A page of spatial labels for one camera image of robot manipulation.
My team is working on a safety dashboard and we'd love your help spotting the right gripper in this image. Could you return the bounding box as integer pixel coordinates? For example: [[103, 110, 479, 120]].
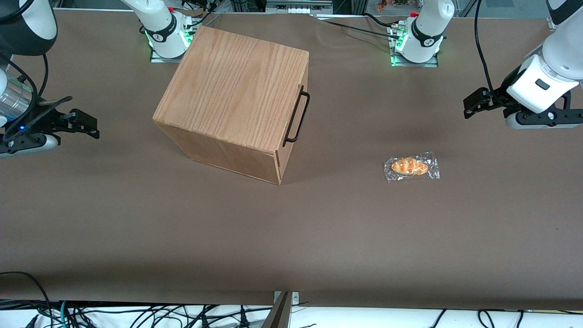
[[0, 108, 100, 159]]

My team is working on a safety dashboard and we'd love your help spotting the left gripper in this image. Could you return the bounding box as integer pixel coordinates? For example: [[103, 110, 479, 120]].
[[463, 87, 583, 130]]

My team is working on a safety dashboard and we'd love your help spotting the black metal drawer handle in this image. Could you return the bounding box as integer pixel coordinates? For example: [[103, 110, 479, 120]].
[[282, 85, 311, 147]]

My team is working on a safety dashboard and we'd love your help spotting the wooden drawer with black handle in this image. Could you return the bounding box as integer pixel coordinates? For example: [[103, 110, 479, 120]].
[[276, 52, 311, 173]]

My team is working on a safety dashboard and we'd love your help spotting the light wooden drawer cabinet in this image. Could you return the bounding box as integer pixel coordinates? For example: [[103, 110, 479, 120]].
[[153, 26, 310, 185]]

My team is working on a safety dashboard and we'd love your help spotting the bread roll in clear wrapper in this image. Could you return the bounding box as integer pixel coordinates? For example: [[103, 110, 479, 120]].
[[384, 152, 441, 184]]

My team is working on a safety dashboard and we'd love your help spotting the brown table cover sheet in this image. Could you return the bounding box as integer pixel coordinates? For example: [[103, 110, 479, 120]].
[[0, 9, 583, 311]]

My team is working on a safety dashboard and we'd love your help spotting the grey box device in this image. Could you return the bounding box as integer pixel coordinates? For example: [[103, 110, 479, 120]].
[[266, 0, 333, 15]]

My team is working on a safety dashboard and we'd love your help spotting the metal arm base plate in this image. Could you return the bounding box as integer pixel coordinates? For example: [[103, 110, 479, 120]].
[[148, 18, 201, 63], [387, 22, 440, 68]]

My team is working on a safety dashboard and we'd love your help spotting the dark wedge camera pole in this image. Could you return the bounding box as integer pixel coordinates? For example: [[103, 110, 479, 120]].
[[261, 292, 293, 328]]

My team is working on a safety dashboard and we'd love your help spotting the small metal bracket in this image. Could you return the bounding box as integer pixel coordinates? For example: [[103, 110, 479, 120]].
[[273, 291, 300, 307]]

